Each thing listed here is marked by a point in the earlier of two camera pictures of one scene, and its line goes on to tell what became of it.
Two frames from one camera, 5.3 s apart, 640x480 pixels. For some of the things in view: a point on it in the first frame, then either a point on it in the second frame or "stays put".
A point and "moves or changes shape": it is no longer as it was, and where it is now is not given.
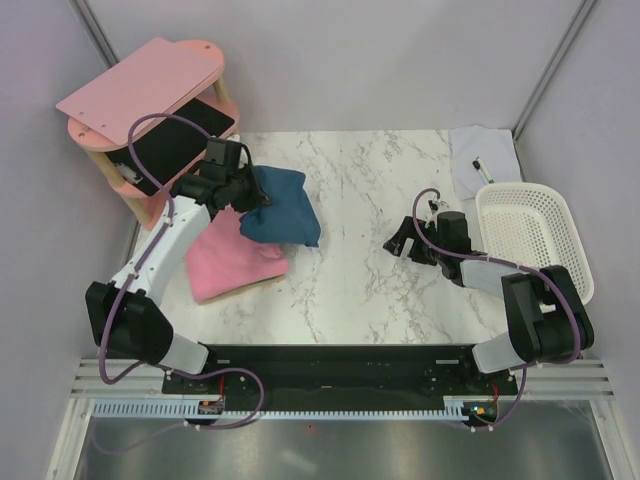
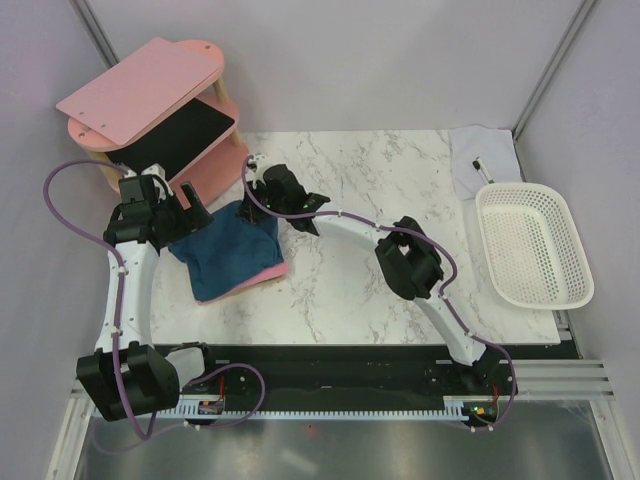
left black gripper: x=258 y=199 -> x=190 y=222
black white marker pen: x=479 y=165 stays put
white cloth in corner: x=496 y=151 stays put
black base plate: x=342 y=371 stays put
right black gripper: x=396 y=242 -> x=247 y=210
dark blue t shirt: x=290 y=217 moves or changes shape
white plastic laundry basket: x=533 y=225 stays put
